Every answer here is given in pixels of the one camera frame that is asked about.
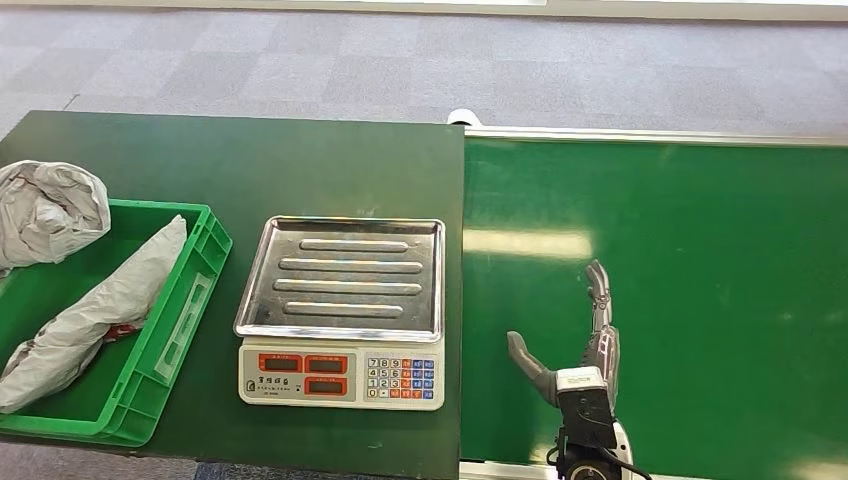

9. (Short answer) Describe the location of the electronic scale with steel tray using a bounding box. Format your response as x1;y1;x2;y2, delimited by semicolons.
233;215;446;413

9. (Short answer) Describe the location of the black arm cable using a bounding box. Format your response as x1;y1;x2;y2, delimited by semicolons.
546;445;654;480

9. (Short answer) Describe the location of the green plastic crate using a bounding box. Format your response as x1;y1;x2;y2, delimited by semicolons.
0;198;233;448

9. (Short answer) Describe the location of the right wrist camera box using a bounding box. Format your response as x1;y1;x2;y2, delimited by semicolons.
555;366;617;452

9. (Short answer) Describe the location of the grey package with red truck print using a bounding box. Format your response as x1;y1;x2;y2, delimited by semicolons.
0;160;112;272

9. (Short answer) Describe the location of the long grey package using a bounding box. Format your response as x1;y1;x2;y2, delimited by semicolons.
0;213;189;415

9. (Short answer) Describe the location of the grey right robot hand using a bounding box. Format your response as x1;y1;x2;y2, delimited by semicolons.
506;258;622;409

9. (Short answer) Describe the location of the green conveyor belt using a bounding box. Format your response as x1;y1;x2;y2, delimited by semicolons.
458;125;848;480

